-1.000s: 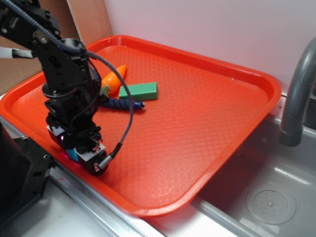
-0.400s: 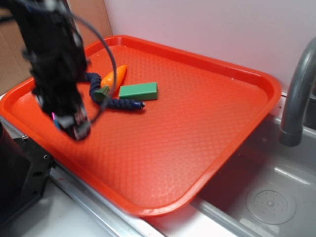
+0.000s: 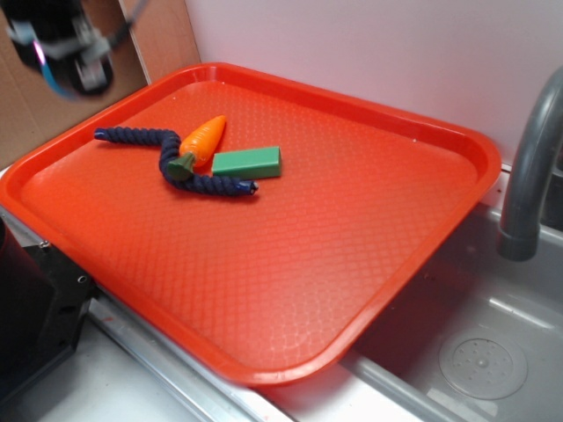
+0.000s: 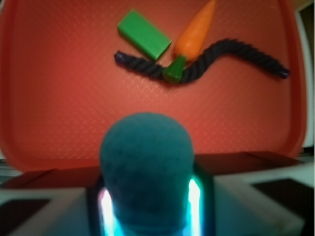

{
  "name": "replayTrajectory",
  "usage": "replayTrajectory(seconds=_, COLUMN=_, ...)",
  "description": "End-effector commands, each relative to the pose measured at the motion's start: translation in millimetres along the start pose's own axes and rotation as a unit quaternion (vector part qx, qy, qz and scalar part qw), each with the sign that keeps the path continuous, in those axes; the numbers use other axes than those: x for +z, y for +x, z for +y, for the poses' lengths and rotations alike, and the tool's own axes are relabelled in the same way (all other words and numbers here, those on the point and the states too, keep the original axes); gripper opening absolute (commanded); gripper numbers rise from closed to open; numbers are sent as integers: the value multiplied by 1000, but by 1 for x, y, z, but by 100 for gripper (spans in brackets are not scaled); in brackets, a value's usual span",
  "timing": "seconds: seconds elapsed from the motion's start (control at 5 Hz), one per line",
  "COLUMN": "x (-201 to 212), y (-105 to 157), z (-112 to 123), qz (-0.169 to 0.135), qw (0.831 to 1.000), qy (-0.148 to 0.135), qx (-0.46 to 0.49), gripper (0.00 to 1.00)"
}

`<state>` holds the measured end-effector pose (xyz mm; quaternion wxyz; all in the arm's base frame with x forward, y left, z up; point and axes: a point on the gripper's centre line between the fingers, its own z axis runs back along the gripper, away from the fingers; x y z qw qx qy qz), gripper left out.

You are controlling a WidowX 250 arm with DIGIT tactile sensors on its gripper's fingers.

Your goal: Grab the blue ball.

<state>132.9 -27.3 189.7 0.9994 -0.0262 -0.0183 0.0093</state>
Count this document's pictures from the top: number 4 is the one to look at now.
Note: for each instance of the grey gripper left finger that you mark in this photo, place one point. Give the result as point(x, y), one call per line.
point(52, 203)

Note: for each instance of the blue textured ball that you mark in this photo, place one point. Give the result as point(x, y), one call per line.
point(147, 161)

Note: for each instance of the orange toy carrot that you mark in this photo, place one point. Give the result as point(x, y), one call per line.
point(190, 42)

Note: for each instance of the red plastic tray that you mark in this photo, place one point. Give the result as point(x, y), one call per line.
point(60, 88)

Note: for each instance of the green rectangular block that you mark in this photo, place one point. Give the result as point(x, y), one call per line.
point(143, 35)

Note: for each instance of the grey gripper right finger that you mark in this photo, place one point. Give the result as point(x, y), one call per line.
point(249, 194)

